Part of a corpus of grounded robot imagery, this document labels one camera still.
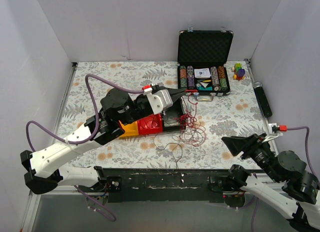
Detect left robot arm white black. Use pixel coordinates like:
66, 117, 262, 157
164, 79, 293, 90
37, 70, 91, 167
20, 85, 186, 194

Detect red thin wire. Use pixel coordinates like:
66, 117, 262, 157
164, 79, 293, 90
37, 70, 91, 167
142, 115, 162, 129

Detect red plastic bin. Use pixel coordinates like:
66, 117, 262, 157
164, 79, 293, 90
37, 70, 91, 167
137, 114, 164, 135

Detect yellow plastic bin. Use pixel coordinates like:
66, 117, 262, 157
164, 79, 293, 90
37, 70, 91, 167
120, 121, 139, 138

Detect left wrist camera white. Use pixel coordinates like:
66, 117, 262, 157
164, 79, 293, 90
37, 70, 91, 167
142, 84, 174, 115

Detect white playing card deck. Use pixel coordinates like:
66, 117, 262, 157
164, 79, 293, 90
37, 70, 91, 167
194, 68, 211, 79

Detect aluminium frame rail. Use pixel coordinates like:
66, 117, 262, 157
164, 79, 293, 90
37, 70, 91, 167
29, 186, 86, 196

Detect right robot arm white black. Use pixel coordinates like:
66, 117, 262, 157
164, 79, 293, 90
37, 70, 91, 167
222, 133, 320, 231

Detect colourful toy block train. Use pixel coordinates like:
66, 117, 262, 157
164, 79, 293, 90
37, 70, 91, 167
231, 63, 246, 81

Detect black plastic bin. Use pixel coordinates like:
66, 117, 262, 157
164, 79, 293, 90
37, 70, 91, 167
161, 99, 186, 132

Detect black poker chip case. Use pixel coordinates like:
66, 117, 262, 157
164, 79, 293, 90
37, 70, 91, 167
177, 27, 234, 100

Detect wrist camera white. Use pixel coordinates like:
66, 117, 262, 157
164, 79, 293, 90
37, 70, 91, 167
263, 123, 288, 143
142, 84, 174, 115

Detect purple cable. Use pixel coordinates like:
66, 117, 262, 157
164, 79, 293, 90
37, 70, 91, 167
25, 74, 148, 222
251, 126, 316, 232

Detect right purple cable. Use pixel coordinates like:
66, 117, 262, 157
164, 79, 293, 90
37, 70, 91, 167
251, 126, 316, 232

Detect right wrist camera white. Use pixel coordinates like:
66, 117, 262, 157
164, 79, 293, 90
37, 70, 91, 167
263, 123, 288, 143

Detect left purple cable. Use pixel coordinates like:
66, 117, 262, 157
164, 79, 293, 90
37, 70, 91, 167
25, 74, 148, 222

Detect black cylindrical flashlight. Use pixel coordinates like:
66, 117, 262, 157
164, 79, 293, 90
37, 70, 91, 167
253, 82, 273, 118

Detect red black wires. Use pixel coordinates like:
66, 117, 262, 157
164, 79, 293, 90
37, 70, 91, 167
152, 90, 208, 170

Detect floral table mat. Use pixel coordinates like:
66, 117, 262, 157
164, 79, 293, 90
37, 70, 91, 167
47, 61, 278, 170

